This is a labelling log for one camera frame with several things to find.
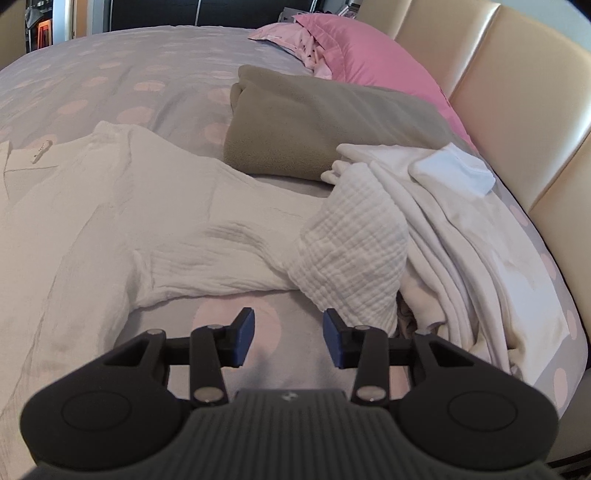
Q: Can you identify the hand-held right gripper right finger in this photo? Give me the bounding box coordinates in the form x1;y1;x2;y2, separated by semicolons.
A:
323;308;482;407

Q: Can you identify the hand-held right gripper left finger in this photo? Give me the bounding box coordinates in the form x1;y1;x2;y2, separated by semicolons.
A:
104;308;256;407

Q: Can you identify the white muslin shirt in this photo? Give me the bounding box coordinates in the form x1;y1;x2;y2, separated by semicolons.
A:
0;121;410;462

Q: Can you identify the pile of white garments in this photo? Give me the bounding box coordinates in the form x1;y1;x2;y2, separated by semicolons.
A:
320;142;590;376

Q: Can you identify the small white folded cloth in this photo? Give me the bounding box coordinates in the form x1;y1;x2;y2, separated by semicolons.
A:
409;143;496;197

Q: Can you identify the folded taupe fleece blanket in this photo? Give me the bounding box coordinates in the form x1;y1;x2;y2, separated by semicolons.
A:
223;65;467;182

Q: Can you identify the grey polka dot bed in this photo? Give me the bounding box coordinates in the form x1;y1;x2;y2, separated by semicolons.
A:
0;21;591;418

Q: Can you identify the light pink patterned pillow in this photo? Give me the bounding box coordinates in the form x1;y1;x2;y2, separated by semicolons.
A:
248;22;333;78

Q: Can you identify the cream padded headboard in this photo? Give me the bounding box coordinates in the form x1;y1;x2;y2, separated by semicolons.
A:
358;0;591;296

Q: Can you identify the dark cabinet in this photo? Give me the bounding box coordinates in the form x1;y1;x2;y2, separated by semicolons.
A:
110;0;324;33

